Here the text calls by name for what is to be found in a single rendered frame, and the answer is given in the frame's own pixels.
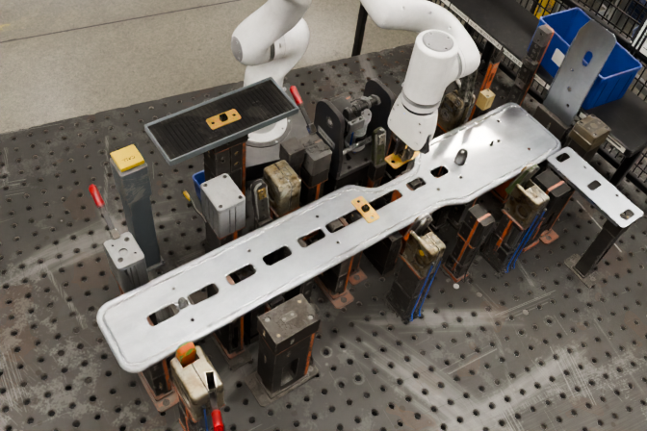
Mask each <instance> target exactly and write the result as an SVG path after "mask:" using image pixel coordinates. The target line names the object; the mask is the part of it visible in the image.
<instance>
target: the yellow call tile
mask: <svg viewBox="0 0 647 431"><path fill-rule="evenodd" d="M111 157H112V158H113V160H114V162H115V163H116V165H117V167H118V168H119V170H120V171H121V172H123V171H125V170H128V169H130V168H133V167H135V166H138V165H141V164H144V159H143V157H142V155H141V154H140V152H139V151H138V149H137V148H136V146H135V145H134V144H132V145H129V146H127V147H124V148H122V149H119V150H117V151H115V152H112V153H111Z"/></svg>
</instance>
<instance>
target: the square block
mask: <svg viewBox="0 0 647 431"><path fill-rule="evenodd" d="M610 130H611V129H610V128H609V127H608V126H607V125H606V124H605V123H604V122H603V121H602V120H600V119H599V118H598V117H597V116H596V115H594V114H591V115H589V116H587V117H585V118H583V119H581V120H579V121H578V122H577V123H576V124H575V126H574V127H573V128H572V130H571V132H570V134H569V138H568V140H567V141H566V142H565V144H564V146H563V147H562V148H564V147H570V148H571V149H573V150H574V151H575V152H576V153H577V154H578V155H580V156H581V157H582V158H583V159H584V160H585V161H586V162H588V163H590V162H591V160H592V158H593V157H594V155H595V153H596V152H597V150H598V149H599V147H600V146H601V144H602V143H604V142H605V140H606V138H607V137H608V134H609V132H610ZM569 158H570V157H569V155H567V154H566V153H563V154H561V155H559V156H558V157H557V158H556V159H557V160H558V161H559V162H561V163H562V162H563V161H565V160H567V159H569Z"/></svg>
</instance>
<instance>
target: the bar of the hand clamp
mask: <svg viewBox="0 0 647 431"><path fill-rule="evenodd" d="M485 64H486V62H485V61H484V60H481V61H480V63H479V67H478V68H477V69H476V70H475V71H474V72H473V73H471V74H469V75H467V76H465V77H462V82H461V87H460V92H459V97H460V98H461V99H462V100H463V102H464V105H465V100H466V95H467V97H468V98H469V101H468V102H466V104H468V105H469V106H470V105H471V102H472V98H473V93H474V88H475V83H476V79H477V74H478V70H482V69H484V67H485ZM464 105H463V108H464ZM463 108H462V109H463Z"/></svg>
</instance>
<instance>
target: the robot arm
mask: <svg viewBox="0 0 647 431"><path fill-rule="evenodd" d="M311 1H312V0H268V1H267V2H266V3H265V4H264V5H263V6H262V7H261V8H259V9H258V10H257V11H255V12H254V13H252V14H251V15H250V16H249V17H247V18H246V19H245V20H244V21H243V22H242V23H241V24H240V25H239V26H238V27H237V28H236V30H235V31H234V33H233V35H232V39H231V49H232V52H233V55H234V57H235V58H236V59H237V61H238V62H240V63H242V64H244V65H247V67H246V72H245V79H244V87H245V86H247V85H250V84H253V83H255V82H258V81H261V80H263V79H266V78H268V77H273V79H274V80H275V81H276V82H277V83H278V84H279V85H280V86H281V88H282V86H283V80H284V76H285V75H286V74H287V73H288V72H289V71H290V70H291V69H292V68H293V67H294V66H295V64H296V63H297V62H298V61H299V60H300V58H301V57H302V56H303V54H304V52H305V51H306V49H307V46H308V43H309V39H310V32H309V28H308V25H307V23H306V22H305V20H304V19H303V16H304V15H305V13H306V11H307V10H308V8H309V6H310V4H311ZM360 2H361V3H362V5H363V7H364V8H365V10H366V11H367V13H368V14H369V16H370V18H371V19H372V20H373V22H374V23H375V24H376V25H377V26H378V27H380V28H382V29H387V30H407V31H413V32H417V33H420V34H419V35H418V36H417V38H416V41H415V45H414V48H413V52H412V56H411V59H410V63H409V66H408V69H407V73H406V76H405V80H404V82H403V83H402V85H401V86H402V91H401V94H400V95H399V97H398V98H397V100H396V102H395V104H394V106H393V108H392V111H391V113H390V115H389V118H388V126H389V128H390V129H391V130H392V131H393V132H394V133H395V134H396V136H395V140H396V146H395V151H394V154H395V155H398V154H399V152H401V151H402V150H403V154H402V157H401V161H402V162H405V161H406V160H410V159H412V158H413V155H414V152H415V151H420V152H421V153H423V154H426V153H428V152H429V144H430V143H431V141H432V138H433V135H434V132H435V127H436V122H437V116H438V110H437V109H438V108H439V106H440V103H441V100H442V97H443V94H444V91H445V89H446V87H447V86H448V85H449V84H450V83H451V82H452V81H454V80H457V79H459V78H462V77H465V76H467V75H469V74H471V73H473V72H474V71H475V70H476V69H477V68H478V67H479V63H480V55H479V51H478V48H477V46H476V45H475V43H474V41H473V40H472V38H471V37H470V35H469V34H468V32H467V31H466V30H465V28H464V27H463V26H462V24H461V23H460V22H459V21H458V19H457V18H456V17H455V16H454V15H453V14H452V13H450V12H449V11H447V10H446V9H444V8H443V7H441V6H439V5H437V4H434V3H432V2H429V1H427V0H360ZM286 127H287V118H285V119H282V120H280V121H278V122H275V123H274V124H271V125H269V126H267V127H264V128H262V129H259V130H257V131H255V132H252V133H250V134H248V140H247V141H250V142H254V143H267V142H271V141H274V140H276V139H278V138H280V137H281V136H282V135H283V133H284V132H285V130H286ZM406 145H407V148H405V147H406Z"/></svg>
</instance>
